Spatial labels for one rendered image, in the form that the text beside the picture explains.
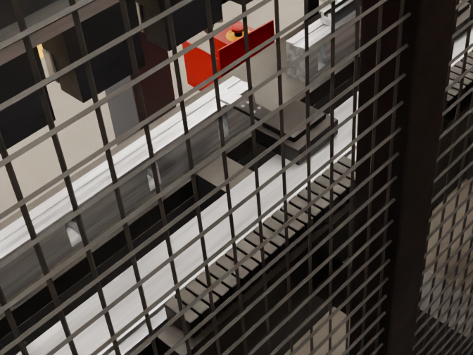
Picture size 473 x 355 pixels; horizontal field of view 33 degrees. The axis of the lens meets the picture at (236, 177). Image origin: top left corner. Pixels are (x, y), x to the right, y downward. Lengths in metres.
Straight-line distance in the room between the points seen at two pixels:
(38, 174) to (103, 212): 1.60
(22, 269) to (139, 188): 0.28
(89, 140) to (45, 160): 0.20
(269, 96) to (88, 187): 0.52
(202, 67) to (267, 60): 0.28
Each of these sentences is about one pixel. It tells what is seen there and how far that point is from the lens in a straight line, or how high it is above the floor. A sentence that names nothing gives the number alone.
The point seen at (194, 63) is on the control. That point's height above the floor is 0.75.
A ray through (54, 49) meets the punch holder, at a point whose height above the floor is 1.27.
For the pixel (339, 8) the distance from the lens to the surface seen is 1.91.
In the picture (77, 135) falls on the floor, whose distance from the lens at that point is 3.27.
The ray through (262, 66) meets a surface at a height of 0.87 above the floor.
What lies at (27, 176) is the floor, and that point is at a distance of 3.13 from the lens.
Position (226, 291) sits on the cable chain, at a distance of 1.21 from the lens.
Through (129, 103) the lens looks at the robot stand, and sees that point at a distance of 2.86.
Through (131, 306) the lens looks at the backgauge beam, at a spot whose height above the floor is 0.98.
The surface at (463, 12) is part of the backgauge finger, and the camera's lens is 1.87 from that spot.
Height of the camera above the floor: 1.96
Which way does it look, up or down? 42 degrees down
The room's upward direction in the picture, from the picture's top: 6 degrees counter-clockwise
